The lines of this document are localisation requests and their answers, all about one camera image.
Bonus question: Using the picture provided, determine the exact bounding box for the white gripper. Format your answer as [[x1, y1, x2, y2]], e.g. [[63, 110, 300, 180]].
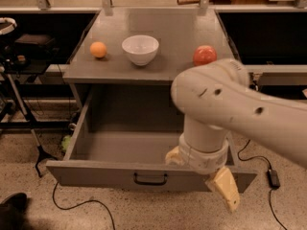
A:
[[165, 134, 240, 213]]

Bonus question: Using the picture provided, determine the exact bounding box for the grey top drawer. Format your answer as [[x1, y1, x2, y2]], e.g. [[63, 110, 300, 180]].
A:
[[45, 83, 258, 194]]

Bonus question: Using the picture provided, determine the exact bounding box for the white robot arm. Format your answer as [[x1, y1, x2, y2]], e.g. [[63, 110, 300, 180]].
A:
[[165, 58, 307, 212]]

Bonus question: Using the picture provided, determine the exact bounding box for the grey drawer cabinet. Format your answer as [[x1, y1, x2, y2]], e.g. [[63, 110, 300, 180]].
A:
[[62, 6, 247, 146]]

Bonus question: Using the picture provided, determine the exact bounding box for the red apple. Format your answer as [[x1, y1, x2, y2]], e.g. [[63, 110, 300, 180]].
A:
[[193, 45, 217, 66]]

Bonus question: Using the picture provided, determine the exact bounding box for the white ceramic bowl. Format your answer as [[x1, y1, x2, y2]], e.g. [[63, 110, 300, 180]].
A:
[[122, 34, 159, 66]]

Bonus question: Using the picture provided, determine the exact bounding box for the small orange fruit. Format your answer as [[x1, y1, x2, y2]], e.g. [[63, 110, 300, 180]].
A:
[[89, 41, 106, 58]]

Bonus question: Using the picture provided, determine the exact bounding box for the black tripod stand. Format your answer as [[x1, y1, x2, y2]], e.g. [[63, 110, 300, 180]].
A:
[[1, 68, 57, 177]]

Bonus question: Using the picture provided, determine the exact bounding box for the black shoe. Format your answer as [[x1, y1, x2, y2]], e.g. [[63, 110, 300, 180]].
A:
[[0, 193, 28, 230]]

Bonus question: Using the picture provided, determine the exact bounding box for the black box on stand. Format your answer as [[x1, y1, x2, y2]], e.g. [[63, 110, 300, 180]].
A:
[[14, 34, 56, 50]]

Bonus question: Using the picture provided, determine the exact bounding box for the black power adapter with cable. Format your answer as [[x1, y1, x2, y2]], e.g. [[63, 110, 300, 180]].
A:
[[237, 141, 288, 230]]

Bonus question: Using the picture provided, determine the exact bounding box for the black floor cable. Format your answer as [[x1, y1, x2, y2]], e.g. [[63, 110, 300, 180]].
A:
[[52, 181, 116, 230]]

